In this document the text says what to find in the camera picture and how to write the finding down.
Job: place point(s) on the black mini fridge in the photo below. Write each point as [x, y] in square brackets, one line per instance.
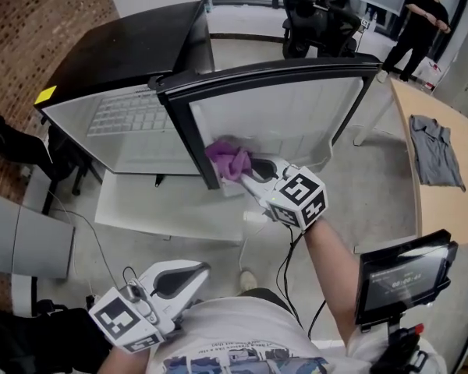
[132, 45]

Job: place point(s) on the white red-print box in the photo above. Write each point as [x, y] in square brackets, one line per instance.
[429, 74]

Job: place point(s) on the black monitor mount, red button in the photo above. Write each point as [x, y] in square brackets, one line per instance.
[405, 345]

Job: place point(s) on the grey shirt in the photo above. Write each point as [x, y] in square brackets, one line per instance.
[435, 150]

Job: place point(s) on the black mesh office chair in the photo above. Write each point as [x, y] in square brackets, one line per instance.
[27, 150]

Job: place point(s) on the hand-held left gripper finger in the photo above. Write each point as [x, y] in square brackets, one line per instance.
[175, 265]
[189, 296]

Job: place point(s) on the purple cleaning cloth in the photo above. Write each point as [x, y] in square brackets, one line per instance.
[228, 160]

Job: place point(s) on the white low cabinet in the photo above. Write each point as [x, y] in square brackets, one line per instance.
[23, 294]

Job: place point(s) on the person's left forearm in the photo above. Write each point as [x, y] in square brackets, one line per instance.
[125, 362]

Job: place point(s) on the white wire shelf rack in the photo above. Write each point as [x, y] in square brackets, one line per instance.
[128, 117]

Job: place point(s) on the person's white printed shirt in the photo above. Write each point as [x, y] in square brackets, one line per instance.
[242, 325]

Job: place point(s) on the grey cabinet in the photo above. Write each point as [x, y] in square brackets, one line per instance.
[27, 240]

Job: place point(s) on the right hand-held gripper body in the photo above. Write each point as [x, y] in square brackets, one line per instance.
[296, 201]

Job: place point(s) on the person's left leg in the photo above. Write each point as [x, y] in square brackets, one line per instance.
[265, 296]

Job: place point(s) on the person's right forearm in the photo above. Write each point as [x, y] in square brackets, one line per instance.
[331, 271]

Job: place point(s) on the black chest-mounted monitor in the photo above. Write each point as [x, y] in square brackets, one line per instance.
[405, 279]

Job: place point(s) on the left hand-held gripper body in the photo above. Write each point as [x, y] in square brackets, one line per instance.
[125, 320]

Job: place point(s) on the light wooden table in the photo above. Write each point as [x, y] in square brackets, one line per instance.
[452, 209]

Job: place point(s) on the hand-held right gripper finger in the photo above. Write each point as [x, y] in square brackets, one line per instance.
[279, 164]
[259, 191]

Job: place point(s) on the white table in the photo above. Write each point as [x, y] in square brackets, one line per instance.
[160, 209]

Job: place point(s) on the person's left shoe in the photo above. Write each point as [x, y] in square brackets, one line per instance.
[248, 279]

